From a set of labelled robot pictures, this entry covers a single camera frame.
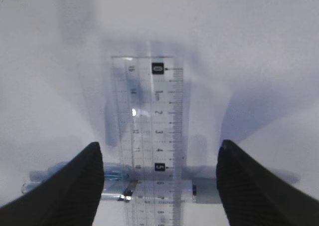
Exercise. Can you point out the grey grip pen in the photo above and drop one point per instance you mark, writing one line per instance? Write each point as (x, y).
(198, 185)

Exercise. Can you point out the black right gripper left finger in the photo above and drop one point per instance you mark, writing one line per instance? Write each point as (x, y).
(69, 197)

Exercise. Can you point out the clear plastic ruler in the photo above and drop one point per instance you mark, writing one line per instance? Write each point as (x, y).
(149, 106)

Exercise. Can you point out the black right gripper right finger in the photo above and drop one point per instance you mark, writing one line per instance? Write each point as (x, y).
(252, 195)

